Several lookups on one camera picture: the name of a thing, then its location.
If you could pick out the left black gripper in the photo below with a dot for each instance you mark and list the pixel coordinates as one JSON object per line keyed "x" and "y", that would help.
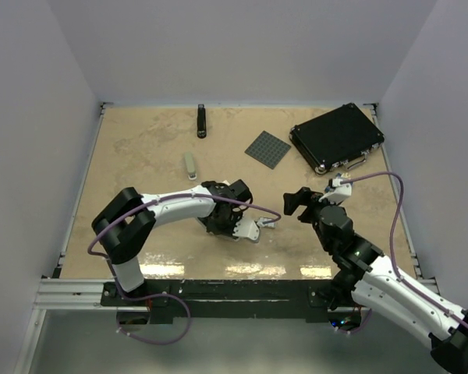
{"x": 211, "y": 227}

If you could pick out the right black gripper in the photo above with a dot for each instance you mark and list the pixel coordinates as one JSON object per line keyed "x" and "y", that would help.
{"x": 303, "y": 197}

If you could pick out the grey staple tray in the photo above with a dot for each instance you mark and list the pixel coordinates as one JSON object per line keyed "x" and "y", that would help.
{"x": 265, "y": 222}

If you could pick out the beige green stapler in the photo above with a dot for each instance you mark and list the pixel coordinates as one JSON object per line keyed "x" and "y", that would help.
{"x": 190, "y": 166}

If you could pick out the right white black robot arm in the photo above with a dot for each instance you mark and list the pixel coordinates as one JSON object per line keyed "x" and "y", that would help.
{"x": 367, "y": 277}

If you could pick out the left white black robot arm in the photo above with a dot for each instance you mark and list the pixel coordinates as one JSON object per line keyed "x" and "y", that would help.
{"x": 212, "y": 204}

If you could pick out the black stapler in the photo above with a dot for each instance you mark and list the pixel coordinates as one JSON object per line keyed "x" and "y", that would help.
{"x": 201, "y": 121}

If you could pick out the grey lego baseplate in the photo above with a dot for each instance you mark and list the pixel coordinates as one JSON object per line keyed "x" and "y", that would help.
{"x": 267, "y": 149}

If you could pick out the black carrying case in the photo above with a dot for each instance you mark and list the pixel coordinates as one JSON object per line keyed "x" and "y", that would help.
{"x": 342, "y": 137}

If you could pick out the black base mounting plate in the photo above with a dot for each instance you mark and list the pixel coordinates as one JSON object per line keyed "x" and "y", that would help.
{"x": 344, "y": 313}

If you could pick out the aluminium front rail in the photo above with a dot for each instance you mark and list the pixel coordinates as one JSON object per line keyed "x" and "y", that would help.
{"x": 91, "y": 294}

